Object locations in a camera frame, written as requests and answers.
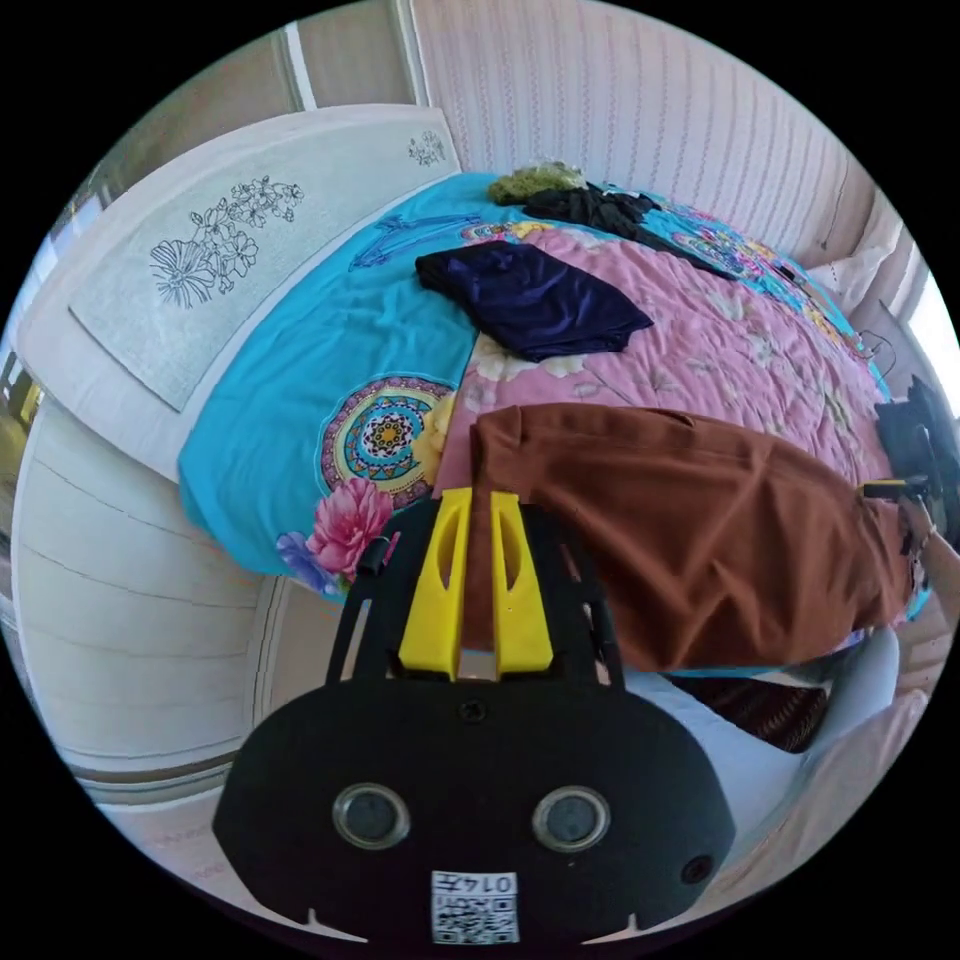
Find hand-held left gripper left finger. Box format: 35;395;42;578
398;486;475;682

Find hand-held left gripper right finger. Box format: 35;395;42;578
490;491;556;679

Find dark brown long pants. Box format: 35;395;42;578
468;403;928;673

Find blue clothes hanger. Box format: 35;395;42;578
350;212;483;269

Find dark blue garment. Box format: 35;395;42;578
415;242;655;364

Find white pillow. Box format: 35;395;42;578
811;243;894;303

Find person's right hand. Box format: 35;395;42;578
902;496;960;601

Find bed with flowered quilt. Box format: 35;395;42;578
11;104;931;721

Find green garment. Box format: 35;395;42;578
487;160;588;205

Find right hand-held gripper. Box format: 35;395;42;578
861;373;960;543

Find black garment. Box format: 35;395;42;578
522;182;742;283

